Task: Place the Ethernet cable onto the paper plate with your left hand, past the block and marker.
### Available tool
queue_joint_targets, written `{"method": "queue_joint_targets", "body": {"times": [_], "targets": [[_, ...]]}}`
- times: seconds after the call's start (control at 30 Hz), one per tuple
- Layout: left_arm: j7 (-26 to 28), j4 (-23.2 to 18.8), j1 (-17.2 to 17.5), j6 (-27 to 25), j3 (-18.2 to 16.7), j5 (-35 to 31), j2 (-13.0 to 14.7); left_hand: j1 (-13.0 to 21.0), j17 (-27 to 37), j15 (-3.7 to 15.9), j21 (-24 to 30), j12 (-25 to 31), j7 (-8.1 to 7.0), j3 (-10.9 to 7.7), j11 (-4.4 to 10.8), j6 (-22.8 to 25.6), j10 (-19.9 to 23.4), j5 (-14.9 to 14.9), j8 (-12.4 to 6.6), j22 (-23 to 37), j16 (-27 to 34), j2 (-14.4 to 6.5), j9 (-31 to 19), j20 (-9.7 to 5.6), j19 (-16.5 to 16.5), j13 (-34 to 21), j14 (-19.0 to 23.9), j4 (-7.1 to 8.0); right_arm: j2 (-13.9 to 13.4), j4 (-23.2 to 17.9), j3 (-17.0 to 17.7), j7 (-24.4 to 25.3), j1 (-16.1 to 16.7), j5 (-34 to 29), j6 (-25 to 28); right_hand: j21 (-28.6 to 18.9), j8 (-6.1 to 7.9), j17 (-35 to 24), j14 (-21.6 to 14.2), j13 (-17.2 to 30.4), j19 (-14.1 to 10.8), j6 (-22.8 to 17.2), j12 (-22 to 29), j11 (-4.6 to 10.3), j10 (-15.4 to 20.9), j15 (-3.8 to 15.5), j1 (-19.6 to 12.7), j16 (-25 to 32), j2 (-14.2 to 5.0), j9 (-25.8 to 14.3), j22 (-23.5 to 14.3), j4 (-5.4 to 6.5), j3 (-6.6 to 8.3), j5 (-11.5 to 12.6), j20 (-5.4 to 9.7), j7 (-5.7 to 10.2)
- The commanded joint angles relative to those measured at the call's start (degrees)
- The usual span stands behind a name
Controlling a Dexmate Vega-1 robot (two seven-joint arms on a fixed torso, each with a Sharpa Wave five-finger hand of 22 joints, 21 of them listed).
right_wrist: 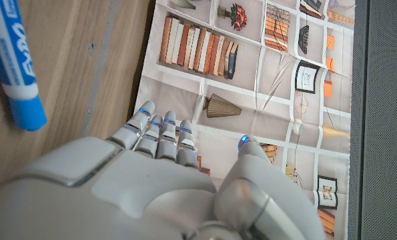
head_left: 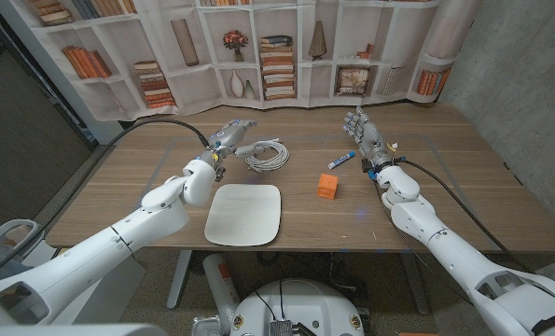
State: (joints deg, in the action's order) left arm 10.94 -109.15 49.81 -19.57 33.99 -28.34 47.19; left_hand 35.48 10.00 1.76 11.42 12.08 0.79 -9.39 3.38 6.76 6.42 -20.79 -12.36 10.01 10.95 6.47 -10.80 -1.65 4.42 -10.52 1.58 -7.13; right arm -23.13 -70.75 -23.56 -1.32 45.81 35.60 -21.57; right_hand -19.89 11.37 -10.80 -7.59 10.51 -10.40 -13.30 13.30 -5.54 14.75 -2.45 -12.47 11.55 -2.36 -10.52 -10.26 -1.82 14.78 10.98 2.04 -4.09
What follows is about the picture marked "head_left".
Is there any white cylinder with orange label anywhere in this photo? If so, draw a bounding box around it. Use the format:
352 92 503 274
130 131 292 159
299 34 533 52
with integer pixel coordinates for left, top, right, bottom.
201 253 241 323

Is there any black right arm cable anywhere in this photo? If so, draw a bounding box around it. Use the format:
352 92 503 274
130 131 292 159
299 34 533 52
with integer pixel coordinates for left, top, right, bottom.
393 158 530 272

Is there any dark grey partition panel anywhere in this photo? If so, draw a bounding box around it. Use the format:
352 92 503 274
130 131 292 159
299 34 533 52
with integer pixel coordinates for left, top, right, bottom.
0 8 94 239

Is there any orange block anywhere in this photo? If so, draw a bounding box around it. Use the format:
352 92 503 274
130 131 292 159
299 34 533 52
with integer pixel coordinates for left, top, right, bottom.
316 173 340 201

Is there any blue and white marker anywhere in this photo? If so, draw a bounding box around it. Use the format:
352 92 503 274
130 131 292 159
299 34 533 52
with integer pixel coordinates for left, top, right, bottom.
327 150 356 170

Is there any white Ethernet cable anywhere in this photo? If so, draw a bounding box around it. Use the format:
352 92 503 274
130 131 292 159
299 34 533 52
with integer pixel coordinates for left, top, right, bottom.
244 137 291 174

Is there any white plastic chair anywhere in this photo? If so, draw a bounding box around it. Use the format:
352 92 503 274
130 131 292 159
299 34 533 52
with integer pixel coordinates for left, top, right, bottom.
0 218 45 262

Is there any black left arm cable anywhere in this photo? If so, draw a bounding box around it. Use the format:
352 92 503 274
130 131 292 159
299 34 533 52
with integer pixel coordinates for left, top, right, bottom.
0 117 212 286

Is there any white square paper plate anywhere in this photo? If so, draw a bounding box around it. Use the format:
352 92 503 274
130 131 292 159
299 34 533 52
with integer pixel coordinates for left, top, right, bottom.
203 183 283 247

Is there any white table leg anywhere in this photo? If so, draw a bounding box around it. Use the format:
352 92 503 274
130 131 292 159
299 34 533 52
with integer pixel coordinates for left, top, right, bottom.
400 254 430 315
166 250 193 311

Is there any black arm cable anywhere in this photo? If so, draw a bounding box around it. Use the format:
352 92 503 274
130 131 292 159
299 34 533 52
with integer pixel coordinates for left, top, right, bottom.
0 117 212 286
393 158 530 272

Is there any printed bookshelf backdrop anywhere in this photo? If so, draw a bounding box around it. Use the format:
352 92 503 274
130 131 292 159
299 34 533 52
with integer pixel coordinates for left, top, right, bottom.
0 0 483 122

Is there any silver foil tray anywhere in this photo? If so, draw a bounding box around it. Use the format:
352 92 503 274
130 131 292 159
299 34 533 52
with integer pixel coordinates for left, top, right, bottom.
191 315 227 336

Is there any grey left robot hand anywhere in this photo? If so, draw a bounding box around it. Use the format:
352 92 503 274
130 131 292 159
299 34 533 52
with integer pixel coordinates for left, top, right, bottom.
201 119 271 163

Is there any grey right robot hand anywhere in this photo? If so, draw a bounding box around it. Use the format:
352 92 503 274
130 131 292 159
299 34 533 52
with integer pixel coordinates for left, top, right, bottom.
343 105 395 169

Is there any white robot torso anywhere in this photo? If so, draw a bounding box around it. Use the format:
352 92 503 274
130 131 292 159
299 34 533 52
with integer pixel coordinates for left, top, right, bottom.
229 278 366 336

